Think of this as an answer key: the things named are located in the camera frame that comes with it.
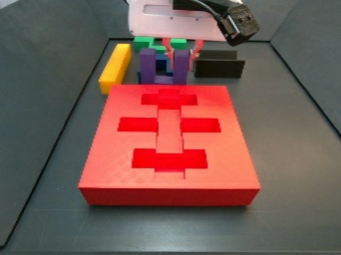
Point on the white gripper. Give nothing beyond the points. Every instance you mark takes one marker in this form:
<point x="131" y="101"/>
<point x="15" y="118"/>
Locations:
<point x="154" y="18"/>

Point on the purple U-shaped block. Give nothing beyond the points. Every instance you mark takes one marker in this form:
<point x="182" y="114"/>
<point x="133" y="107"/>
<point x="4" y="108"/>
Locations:
<point x="148" y="74"/>

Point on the red puzzle board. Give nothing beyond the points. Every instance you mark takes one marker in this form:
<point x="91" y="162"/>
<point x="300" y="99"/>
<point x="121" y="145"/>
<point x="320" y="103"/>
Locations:
<point x="169" y="149"/>

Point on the blue U-shaped block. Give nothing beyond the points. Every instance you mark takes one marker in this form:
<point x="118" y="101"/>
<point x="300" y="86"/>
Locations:
<point x="164" y="65"/>

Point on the green S-shaped block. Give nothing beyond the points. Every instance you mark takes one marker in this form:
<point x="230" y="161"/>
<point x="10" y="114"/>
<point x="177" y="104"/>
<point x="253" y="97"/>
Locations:
<point x="149" y="42"/>

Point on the yellow bar block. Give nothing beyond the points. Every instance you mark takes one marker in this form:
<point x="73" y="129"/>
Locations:
<point x="114" y="72"/>

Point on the black angled bracket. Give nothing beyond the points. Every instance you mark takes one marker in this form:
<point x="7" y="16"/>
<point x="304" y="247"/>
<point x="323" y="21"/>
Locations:
<point x="218" y="64"/>

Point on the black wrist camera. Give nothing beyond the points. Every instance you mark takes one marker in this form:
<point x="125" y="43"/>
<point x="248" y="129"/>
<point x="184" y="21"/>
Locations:
<point x="234" y="19"/>

